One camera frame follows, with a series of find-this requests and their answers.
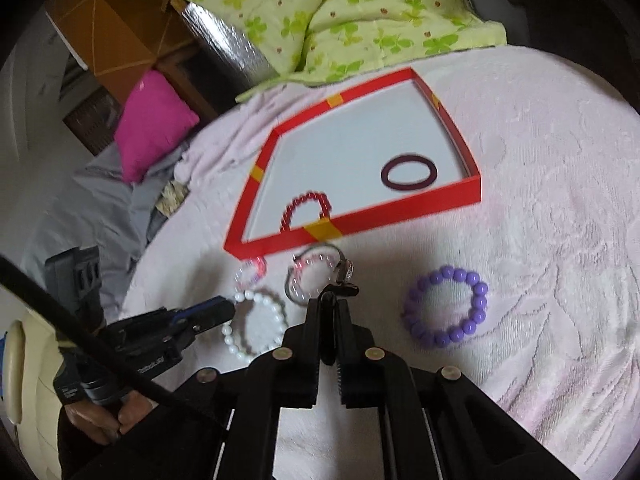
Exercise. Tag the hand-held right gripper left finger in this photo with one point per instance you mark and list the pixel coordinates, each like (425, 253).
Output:
(300, 360)

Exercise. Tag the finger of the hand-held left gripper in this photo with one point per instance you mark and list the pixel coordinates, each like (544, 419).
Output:
(212, 311)

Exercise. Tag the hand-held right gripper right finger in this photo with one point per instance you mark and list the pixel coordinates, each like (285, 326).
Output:
(352, 365)

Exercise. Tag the silver cuff bangle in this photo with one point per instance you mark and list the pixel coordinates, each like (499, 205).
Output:
(289, 285)

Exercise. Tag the red cardboard box lid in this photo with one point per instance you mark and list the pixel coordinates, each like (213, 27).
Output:
(280, 240)

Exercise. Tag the person's left hand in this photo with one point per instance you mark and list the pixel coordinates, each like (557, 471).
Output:
(95, 417)

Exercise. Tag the small floral patterned cloth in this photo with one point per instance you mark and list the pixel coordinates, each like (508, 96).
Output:
(170, 197)

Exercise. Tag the cream plastic object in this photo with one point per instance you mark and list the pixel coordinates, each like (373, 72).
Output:
(12, 370)

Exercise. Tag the grey cloth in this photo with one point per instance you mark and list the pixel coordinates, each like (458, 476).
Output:
(100, 210)

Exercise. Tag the magenta pillow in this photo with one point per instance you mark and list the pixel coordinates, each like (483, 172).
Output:
(150, 125)

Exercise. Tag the brown wicker drawer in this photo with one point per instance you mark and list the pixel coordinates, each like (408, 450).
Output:
(92, 120)

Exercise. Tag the orange cardboard box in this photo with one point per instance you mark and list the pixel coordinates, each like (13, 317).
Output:
(115, 15)

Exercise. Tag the green floral quilt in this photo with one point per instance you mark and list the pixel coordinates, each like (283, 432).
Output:
(350, 20)

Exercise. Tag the wooden furniture frame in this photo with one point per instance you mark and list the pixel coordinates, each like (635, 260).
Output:
(185, 75)

